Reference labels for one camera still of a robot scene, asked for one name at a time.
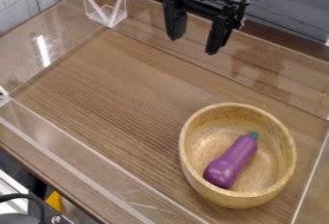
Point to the purple toy eggplant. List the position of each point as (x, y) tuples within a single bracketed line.
[(224, 170)]

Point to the brown wooden bowl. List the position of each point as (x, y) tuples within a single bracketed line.
[(208, 134)]

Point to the clear acrylic tray wall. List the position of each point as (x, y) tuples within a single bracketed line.
[(100, 96)]

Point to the yellow object under table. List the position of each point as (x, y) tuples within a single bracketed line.
[(54, 201)]

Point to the clear acrylic corner bracket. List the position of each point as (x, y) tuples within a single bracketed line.
[(108, 15)]

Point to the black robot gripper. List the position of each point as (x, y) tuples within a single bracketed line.
[(232, 18)]

